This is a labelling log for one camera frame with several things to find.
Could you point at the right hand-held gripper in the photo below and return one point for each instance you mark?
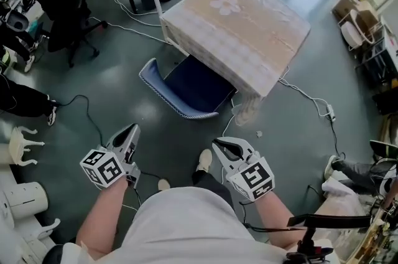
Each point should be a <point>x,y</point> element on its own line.
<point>253,178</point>

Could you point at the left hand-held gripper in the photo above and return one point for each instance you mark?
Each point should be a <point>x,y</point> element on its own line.
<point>104,167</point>

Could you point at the blue chair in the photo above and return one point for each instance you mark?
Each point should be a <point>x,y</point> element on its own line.
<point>192,88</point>

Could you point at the person's left forearm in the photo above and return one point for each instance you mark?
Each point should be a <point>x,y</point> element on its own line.
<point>102,219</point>

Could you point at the person's right forearm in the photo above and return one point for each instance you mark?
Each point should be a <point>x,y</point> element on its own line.
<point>280,219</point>

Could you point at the table with beige tablecloth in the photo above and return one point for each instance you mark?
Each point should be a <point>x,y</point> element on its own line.
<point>242,29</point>

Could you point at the black office chair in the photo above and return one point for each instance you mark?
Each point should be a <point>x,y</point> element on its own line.
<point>59,1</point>

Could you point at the person's right beige shoe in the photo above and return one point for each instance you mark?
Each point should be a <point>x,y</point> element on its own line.
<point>204,160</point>

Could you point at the person's beige shoe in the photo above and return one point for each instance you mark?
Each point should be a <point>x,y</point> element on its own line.
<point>204,160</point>
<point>163,185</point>

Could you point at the crumpled paper scrap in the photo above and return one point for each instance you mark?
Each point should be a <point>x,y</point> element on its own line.
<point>258,134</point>

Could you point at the person's black trousers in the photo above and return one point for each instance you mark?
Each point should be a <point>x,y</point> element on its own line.
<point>214,188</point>

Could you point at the person's left beige shoe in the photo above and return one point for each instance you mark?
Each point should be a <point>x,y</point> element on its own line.
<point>163,185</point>

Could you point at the person's white shirt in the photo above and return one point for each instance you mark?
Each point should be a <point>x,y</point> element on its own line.
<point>186,231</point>

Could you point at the small white ornate table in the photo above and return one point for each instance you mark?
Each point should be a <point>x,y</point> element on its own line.
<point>21,144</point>

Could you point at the white power strip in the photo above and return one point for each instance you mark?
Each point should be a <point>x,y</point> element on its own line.
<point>331,112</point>

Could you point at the black stand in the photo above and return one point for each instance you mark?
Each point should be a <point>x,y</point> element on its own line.
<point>326,220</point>

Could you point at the white cylinder container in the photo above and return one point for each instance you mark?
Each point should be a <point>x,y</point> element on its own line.
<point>26,200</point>

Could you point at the cloth covered furniture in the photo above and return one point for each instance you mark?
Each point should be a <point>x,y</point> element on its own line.
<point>342,203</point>

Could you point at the white ornate furniture piece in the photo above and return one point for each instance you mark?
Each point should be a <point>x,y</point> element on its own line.
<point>18,234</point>

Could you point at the white wooden cradle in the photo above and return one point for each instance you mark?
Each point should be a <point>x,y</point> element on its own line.
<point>357,29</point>

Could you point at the cardboard box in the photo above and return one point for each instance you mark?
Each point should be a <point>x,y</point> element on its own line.
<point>345,6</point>

